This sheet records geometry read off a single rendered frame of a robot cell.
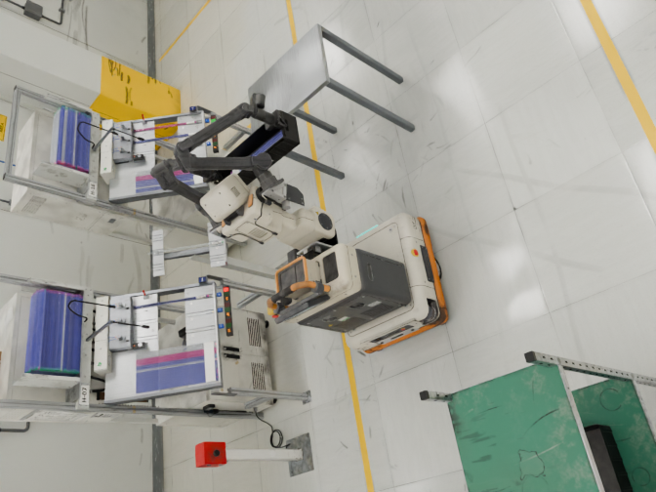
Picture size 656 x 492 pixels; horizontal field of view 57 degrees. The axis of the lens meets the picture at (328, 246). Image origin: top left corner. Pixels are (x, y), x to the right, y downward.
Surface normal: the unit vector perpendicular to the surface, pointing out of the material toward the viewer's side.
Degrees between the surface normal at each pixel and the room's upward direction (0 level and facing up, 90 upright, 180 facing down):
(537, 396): 0
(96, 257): 90
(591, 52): 0
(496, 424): 0
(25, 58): 90
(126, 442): 90
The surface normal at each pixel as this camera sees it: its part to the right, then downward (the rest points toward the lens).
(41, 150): 0.68, -0.43
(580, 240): -0.72, -0.22
